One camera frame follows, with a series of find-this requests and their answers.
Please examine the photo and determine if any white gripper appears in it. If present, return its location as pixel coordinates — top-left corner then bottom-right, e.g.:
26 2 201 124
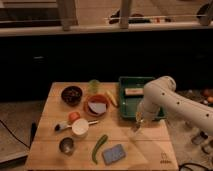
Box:
135 100 159 126

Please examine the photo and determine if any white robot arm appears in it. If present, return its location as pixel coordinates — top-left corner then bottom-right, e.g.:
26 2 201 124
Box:
136 76 213 136

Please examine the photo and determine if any green plastic tray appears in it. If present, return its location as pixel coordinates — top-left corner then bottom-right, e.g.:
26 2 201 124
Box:
118 76 166 121

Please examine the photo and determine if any tan sponge block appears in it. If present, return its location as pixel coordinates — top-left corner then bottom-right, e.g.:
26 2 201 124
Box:
124 88 143 96

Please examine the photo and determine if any blue sponge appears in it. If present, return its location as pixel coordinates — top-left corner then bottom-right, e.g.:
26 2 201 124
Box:
102 144 126 165

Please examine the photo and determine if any grey cloth piece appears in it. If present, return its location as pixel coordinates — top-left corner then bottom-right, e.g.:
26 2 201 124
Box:
88 102 107 114

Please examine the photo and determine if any orange bowl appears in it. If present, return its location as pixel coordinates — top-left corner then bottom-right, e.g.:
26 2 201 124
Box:
84 94 109 117

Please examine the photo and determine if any green chili pepper toy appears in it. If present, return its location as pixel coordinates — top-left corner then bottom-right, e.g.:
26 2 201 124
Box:
91 134 108 164

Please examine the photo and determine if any green translucent cup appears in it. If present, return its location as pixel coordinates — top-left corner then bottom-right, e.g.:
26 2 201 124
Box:
88 79 100 94

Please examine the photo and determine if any white cup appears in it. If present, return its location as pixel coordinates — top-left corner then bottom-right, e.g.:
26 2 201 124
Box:
72 118 89 137

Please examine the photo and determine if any orange tomato toy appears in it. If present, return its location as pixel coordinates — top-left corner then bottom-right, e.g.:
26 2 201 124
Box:
68 112 80 123

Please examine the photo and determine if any dark brown bowl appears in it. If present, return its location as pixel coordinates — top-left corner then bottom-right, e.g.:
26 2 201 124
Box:
61 86 83 106

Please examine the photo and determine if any small metal cup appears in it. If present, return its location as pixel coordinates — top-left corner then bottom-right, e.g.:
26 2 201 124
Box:
59 137 74 155

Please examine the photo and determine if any brush with wooden handle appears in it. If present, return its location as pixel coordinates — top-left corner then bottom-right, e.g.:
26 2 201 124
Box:
54 120 98 132

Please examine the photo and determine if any black cable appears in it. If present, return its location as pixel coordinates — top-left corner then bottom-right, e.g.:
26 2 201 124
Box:
0 119 32 150

